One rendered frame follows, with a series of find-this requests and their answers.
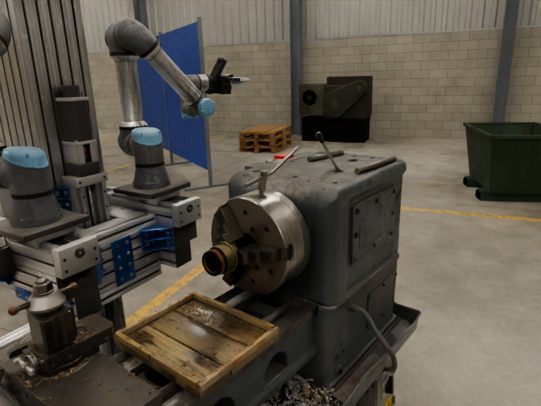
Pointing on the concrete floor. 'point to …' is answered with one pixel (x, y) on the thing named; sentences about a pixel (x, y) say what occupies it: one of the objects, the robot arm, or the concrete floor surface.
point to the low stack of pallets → (265, 138)
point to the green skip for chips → (504, 160)
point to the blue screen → (186, 39)
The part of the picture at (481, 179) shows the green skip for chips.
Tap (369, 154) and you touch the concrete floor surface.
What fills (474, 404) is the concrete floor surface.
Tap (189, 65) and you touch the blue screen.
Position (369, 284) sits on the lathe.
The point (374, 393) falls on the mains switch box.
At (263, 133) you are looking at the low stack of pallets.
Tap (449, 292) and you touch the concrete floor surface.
